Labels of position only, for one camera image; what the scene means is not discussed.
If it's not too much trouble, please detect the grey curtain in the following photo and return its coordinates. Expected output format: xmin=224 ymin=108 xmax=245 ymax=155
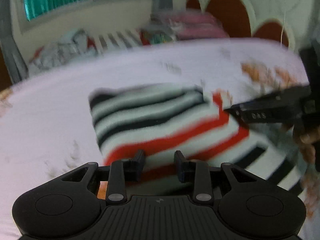
xmin=1 ymin=0 xmax=28 ymax=84

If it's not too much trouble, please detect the crumpled grey patterned clothes pile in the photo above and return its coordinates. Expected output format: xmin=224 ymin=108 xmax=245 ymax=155
xmin=28 ymin=28 xmax=98 ymax=77

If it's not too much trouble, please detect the red white headboard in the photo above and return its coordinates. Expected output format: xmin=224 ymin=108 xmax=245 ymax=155
xmin=174 ymin=0 xmax=302 ymax=50

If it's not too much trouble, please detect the grey white striped cloth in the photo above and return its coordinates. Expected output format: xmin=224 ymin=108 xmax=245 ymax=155
xmin=95 ymin=29 xmax=142 ymax=54

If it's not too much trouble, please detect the pink grey folded blanket stack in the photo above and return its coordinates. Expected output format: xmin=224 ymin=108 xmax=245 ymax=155
xmin=150 ymin=10 xmax=229 ymax=40

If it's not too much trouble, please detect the colourful folded cloth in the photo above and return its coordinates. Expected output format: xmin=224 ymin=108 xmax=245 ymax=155
xmin=139 ymin=29 xmax=176 ymax=46

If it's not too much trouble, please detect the striped red black white sweater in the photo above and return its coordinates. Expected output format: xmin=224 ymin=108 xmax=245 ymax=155
xmin=89 ymin=84 xmax=305 ymax=194

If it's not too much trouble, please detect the person's right hand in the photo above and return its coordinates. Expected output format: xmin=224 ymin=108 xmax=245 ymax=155
xmin=281 ymin=124 xmax=319 ymax=164

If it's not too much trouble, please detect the floral pink bed sheet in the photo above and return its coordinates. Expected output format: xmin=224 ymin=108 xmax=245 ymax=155
xmin=1 ymin=38 xmax=311 ymax=239

